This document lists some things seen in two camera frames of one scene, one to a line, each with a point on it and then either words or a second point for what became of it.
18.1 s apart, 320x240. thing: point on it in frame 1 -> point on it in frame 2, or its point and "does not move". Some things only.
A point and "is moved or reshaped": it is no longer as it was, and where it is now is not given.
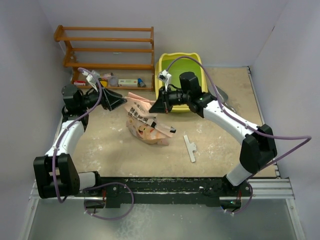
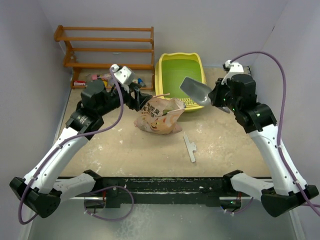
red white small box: [79, 82] does not move
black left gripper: [111, 102] -> [140, 99]
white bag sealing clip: [190, 147] does not move
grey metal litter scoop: [223, 97] is moved or reshaped
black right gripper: [159, 107] -> [214, 94]
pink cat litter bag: [144, 124] is moved or reshaped
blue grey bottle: [140, 83] does not move
